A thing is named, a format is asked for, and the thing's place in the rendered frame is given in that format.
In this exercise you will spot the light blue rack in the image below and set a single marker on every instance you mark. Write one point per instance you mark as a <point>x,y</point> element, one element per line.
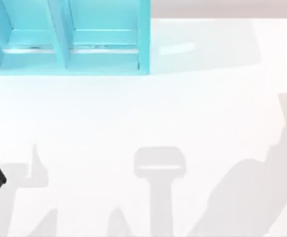
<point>104,37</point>

